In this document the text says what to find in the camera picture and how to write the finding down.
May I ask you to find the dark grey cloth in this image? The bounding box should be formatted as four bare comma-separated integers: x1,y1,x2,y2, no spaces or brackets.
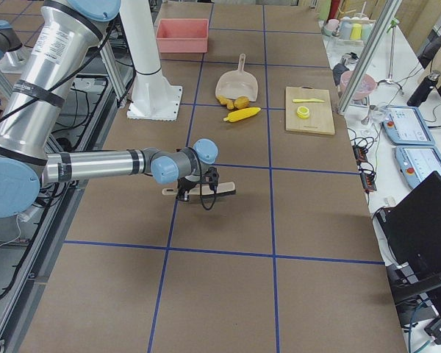
332,63,349,86

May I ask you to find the metal stand rod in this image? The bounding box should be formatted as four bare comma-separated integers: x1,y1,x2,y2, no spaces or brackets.
377,18,404,95

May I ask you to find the yellow toy knife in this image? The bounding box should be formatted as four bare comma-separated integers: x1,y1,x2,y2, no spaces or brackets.
292,98,325,103

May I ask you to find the yellow toy ginger root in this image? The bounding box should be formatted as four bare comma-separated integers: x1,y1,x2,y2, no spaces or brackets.
216,96,235,110

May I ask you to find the aluminium frame post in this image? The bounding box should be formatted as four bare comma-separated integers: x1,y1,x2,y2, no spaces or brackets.
337,0,402,115

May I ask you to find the wooden hand brush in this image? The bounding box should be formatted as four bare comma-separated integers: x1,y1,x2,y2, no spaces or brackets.
162,182,236,197

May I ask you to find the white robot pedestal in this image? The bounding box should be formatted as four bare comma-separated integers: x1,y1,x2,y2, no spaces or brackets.
120,1,182,121

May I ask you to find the black water bottle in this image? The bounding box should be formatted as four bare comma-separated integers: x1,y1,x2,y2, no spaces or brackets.
406,70,441,107

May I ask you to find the pink plastic bin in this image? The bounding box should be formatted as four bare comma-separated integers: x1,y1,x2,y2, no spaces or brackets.
156,18,209,54

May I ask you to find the wooden cutting board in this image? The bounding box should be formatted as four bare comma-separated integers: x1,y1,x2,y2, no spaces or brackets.
285,87,335,135

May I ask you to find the grey cup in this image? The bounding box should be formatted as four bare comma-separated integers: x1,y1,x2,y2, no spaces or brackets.
322,18,340,37

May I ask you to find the black monitor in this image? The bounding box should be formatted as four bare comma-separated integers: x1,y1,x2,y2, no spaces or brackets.
377,171,441,318

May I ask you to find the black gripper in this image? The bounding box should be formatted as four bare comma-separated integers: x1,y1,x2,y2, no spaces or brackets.
176,167,219,201

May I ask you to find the yellow toy corn cob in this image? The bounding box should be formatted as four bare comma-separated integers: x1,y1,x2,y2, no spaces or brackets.
223,107,262,123

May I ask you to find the yellow lemon half toy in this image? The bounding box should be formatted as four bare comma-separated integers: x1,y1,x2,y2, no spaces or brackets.
295,106,310,119

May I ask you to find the pink bowl with ice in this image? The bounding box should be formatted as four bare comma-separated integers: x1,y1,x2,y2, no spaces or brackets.
340,70,377,101

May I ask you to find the yellow cup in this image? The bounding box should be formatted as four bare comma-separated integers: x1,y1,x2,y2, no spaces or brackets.
350,23,362,40

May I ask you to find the beige plastic dustpan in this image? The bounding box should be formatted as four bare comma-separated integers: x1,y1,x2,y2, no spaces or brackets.
215,53,258,102

